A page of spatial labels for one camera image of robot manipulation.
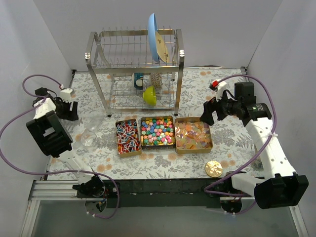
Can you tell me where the clear plastic jar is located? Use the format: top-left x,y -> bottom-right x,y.
80,113 -> 105,152

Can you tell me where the black tin with star candies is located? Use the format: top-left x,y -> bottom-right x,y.
140,116 -> 175,149

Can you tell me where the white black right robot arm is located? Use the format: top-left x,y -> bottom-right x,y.
200,80 -> 309,209

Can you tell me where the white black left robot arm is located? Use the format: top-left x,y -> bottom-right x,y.
26,87 -> 105,198

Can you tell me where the gold tin with popsicle candies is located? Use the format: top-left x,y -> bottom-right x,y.
174,117 -> 213,155

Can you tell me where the floral table mat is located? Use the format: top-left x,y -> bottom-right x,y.
46,68 -> 272,180

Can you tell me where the green bowl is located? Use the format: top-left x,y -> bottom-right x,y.
143,85 -> 157,106

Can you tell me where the patterned paper cup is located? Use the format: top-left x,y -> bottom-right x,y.
150,73 -> 162,89

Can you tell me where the gold jar lid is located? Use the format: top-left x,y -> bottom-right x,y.
205,160 -> 223,178

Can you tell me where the beige paper cup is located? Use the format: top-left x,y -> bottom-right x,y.
252,158 -> 264,171

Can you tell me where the gold tin with lollipops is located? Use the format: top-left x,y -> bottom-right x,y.
115,118 -> 142,158

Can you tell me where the beige patterned plate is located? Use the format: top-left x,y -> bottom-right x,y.
155,32 -> 169,63

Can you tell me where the teal white cup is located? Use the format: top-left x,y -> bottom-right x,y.
134,73 -> 143,90

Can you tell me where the stainless steel dish rack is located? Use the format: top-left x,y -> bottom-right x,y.
84,28 -> 185,117

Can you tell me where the blue plate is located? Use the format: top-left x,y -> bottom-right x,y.
148,13 -> 159,63

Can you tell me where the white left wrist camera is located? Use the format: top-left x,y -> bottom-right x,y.
59,88 -> 75,101

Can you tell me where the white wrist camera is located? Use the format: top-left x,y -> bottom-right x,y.
209,80 -> 227,101
59,88 -> 75,101

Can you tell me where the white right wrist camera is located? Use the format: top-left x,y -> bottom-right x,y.
209,80 -> 227,101

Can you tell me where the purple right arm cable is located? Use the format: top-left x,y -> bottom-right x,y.
203,75 -> 276,215

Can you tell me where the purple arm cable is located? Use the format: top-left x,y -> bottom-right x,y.
203,75 -> 276,215
0,75 -> 120,220

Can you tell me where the aluminium frame rail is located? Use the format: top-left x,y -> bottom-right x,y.
19,179 -> 79,237

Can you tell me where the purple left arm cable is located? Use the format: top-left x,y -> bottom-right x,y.
0,75 -> 120,220

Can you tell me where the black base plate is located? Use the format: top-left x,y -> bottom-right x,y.
76,178 -> 255,209

